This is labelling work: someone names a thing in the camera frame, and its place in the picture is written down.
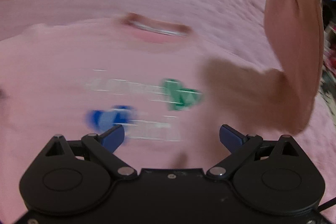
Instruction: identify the pink sweatshirt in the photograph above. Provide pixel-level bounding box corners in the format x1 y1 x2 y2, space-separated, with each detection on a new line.
0 0 326 223

